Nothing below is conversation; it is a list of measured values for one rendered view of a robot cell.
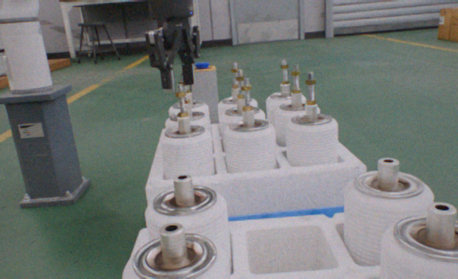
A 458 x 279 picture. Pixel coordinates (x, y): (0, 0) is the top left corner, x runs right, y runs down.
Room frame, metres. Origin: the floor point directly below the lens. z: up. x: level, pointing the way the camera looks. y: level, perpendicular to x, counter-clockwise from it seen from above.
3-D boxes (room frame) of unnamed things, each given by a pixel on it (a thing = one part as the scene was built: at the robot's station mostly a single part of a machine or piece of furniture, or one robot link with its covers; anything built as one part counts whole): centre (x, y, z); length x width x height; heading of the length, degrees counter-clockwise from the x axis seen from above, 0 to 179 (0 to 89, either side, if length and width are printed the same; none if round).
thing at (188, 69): (0.78, 0.06, 0.35); 0.02 x 0.01 x 0.04; 62
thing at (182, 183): (0.45, 0.05, 0.26); 0.02 x 0.02 x 0.03
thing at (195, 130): (0.75, 0.07, 0.25); 0.08 x 0.08 x 0.01
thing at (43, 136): (1.10, 0.48, 0.15); 0.15 x 0.15 x 0.30; 88
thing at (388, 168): (0.44, -0.18, 0.26); 0.02 x 0.02 x 0.03
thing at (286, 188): (0.87, -0.04, 0.09); 0.39 x 0.39 x 0.18; 2
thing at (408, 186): (0.44, -0.18, 0.25); 0.08 x 0.08 x 0.01
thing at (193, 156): (0.75, 0.07, 0.16); 0.10 x 0.10 x 0.18
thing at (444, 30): (4.33, -2.44, 0.15); 0.30 x 0.24 x 0.30; 87
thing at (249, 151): (0.75, -0.05, 0.16); 0.10 x 0.10 x 0.18
